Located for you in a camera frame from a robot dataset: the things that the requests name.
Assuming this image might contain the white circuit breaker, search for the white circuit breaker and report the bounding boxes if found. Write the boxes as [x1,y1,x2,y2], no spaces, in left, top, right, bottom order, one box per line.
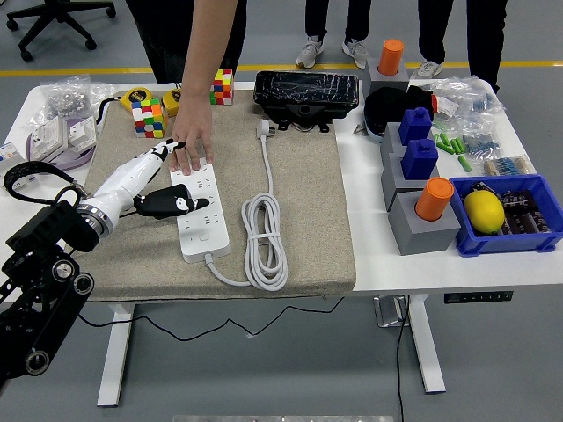
[0,141,28,194]

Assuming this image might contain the person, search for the person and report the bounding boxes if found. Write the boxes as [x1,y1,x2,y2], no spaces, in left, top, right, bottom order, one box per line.
[125,0,247,84]
[295,0,373,69]
[415,0,509,93]

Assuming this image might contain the orange cylinder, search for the orange cylinder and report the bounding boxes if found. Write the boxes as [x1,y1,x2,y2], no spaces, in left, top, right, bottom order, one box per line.
[378,39,405,76]
[413,176,455,222]

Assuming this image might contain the black office chair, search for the black office chair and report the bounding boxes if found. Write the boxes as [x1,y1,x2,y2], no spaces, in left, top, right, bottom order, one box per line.
[4,0,118,62]

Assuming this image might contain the white wall socket box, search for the white wall socket box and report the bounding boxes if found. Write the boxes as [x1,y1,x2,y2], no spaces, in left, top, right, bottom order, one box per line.
[30,116,68,163]
[65,116,98,155]

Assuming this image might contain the blue square peg block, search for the blue square peg block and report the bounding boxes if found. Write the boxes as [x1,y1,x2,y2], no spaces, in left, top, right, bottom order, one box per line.
[399,139,439,180]
[398,106,433,146]

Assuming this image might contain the round yellow tape measure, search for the round yellow tape measure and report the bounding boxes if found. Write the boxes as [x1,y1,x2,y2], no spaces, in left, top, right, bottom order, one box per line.
[97,86,150,133]

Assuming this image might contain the purple plastic tray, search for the purple plastic tray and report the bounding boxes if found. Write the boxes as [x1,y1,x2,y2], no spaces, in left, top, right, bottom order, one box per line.
[26,114,99,173]

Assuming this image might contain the clear bag of screws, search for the clear bag of screws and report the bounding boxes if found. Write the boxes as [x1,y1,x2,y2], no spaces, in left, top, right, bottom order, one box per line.
[39,75,93,120]

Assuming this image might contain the black floor cable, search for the black floor cable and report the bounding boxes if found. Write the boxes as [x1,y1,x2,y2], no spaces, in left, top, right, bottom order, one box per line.
[395,295,413,422]

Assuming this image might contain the yellow lemon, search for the yellow lemon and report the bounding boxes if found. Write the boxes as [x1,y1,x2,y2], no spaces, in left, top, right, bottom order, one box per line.
[463,189,505,235]

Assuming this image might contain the large clear component bag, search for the large clear component bag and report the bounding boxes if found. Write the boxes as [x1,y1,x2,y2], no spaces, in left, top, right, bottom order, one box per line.
[433,75,505,128]

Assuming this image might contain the clear bag of resistors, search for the clear bag of resistors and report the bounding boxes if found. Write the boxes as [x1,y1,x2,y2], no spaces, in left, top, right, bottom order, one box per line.
[481,154,536,178]

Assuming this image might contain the blue plastic bin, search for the blue plastic bin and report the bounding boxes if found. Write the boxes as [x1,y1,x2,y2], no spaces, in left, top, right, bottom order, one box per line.
[448,173,563,258]

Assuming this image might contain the grey block with round hole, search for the grey block with round hole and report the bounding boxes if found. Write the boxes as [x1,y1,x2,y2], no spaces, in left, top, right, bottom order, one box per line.
[360,57,410,96]
[386,189,462,257]

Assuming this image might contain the black table control panel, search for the black table control panel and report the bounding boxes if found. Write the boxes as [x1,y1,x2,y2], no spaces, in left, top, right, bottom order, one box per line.
[442,289,514,304]

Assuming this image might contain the black cap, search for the black cap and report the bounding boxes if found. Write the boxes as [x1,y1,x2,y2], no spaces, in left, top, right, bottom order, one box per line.
[362,86,413,144]

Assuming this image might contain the black power adapter plug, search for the black power adapter plug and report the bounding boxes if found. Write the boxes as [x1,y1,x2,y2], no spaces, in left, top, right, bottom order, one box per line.
[143,183,194,219]

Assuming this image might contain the white power strip cord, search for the white power strip cord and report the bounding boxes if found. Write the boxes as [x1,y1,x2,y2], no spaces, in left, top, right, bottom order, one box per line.
[201,117,289,292]

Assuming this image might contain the small clear bag blue parts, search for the small clear bag blue parts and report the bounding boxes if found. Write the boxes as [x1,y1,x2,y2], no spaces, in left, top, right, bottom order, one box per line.
[457,127,502,159]

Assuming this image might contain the grey-brown fabric mat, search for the grey-brown fabric mat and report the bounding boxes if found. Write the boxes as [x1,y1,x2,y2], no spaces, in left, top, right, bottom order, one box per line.
[72,90,356,303]

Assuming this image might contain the dark capacitor pile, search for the dark capacitor pile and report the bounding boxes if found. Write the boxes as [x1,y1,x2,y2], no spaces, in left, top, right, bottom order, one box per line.
[499,189,553,236]

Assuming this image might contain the silver box under table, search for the silver box under table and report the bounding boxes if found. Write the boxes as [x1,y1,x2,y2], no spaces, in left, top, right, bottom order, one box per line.
[373,295,410,329]

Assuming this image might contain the thin black adapter cord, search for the thin black adapter cord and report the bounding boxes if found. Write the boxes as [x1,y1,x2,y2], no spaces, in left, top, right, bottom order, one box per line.
[77,209,347,343]

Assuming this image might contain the white power strip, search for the white power strip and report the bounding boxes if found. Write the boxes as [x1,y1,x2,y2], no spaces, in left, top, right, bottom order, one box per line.
[170,163,232,264]

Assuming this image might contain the black fabric bundle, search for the black fabric bundle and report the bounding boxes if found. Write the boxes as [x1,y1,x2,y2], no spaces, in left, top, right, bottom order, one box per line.
[405,84,436,120]

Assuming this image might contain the white table leg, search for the white table leg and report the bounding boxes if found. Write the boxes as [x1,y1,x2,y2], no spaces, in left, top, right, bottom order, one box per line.
[406,293,448,394]
[96,302,135,408]

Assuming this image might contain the multicolour puzzle cube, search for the multicolour puzzle cube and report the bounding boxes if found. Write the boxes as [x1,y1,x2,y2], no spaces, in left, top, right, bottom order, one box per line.
[209,69,234,106]
[130,98,169,140]

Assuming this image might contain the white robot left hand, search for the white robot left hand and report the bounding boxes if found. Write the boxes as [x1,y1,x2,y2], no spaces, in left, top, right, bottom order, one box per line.
[91,138,211,228]

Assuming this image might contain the grey block with square hole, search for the grey block with square hole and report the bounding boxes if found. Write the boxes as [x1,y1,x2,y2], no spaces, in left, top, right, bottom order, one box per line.
[379,151,441,212]
[379,121,410,166]

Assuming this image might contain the black plastic-wrapped tray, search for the black plastic-wrapped tray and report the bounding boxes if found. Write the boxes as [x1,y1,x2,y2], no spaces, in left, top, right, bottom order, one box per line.
[252,69,361,120]

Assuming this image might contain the person's hand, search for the person's hand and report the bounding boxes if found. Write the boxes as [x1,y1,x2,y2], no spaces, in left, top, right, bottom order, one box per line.
[169,94,216,176]

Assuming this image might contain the square yellow tape measure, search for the square yellow tape measure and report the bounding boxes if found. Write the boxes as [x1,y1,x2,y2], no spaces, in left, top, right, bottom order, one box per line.
[157,79,183,118]

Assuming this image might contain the black mounting bracket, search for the black mounting bracket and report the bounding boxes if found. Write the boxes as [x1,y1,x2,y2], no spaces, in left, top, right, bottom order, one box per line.
[262,103,336,134]

